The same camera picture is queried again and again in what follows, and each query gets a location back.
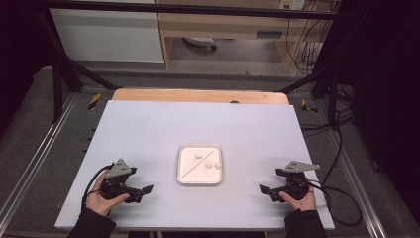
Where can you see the small white ball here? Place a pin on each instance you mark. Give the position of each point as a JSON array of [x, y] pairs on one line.
[[208, 164], [217, 166], [199, 154]]

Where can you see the aluminium rail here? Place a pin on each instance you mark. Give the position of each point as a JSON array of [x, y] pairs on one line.
[[358, 185], [36, 155]]

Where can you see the black curtain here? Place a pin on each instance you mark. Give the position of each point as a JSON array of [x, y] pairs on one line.
[[18, 49], [386, 82]]

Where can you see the person's left hand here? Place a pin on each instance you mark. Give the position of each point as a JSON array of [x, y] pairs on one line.
[[102, 202]]

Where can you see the black metal frame bar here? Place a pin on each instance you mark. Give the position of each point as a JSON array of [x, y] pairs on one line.
[[185, 9]]

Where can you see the wooden table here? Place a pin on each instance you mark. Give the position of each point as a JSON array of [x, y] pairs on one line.
[[181, 95]]

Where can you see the person's right hand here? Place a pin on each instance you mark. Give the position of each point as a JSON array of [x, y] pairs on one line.
[[305, 203]]

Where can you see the black metal stand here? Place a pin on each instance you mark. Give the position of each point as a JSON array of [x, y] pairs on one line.
[[332, 95], [57, 89]]

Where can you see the light wooden desk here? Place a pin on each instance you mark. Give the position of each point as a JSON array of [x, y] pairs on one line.
[[231, 23]]

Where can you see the square white tray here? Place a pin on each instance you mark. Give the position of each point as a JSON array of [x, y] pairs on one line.
[[189, 155]]

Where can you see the white power strip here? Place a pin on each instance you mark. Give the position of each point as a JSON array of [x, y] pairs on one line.
[[292, 4]]

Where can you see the yellow black tape strip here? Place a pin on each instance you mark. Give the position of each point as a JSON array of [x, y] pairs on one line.
[[307, 106], [94, 100]]

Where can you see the white chair base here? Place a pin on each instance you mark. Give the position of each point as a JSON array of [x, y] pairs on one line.
[[200, 41]]

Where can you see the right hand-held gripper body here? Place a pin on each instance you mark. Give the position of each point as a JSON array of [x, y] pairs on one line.
[[295, 181]]

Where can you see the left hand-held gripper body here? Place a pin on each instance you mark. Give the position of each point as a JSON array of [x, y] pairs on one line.
[[119, 170]]

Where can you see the white cabinet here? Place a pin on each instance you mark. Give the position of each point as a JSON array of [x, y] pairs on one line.
[[107, 36]]

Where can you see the white board sheet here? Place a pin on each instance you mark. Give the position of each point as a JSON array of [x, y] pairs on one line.
[[148, 132]]

